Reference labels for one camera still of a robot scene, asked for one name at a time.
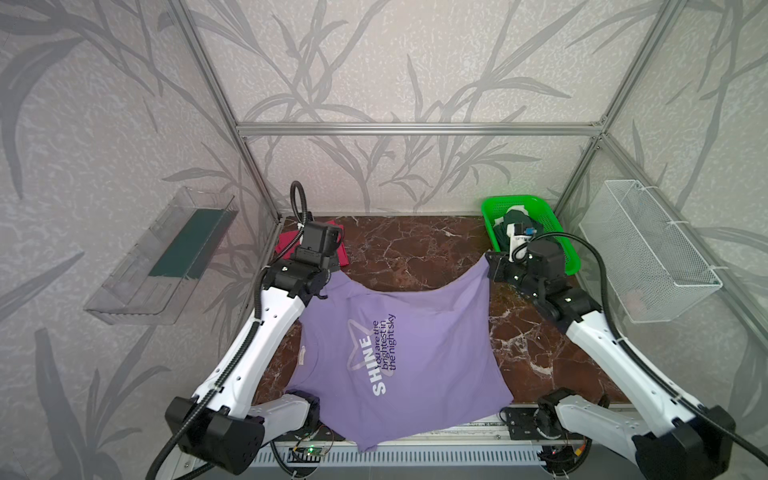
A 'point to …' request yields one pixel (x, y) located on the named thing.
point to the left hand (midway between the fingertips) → (323, 242)
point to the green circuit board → (315, 450)
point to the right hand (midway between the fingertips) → (487, 244)
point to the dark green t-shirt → (514, 216)
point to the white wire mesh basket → (652, 274)
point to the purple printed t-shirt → (383, 365)
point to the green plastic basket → (495, 206)
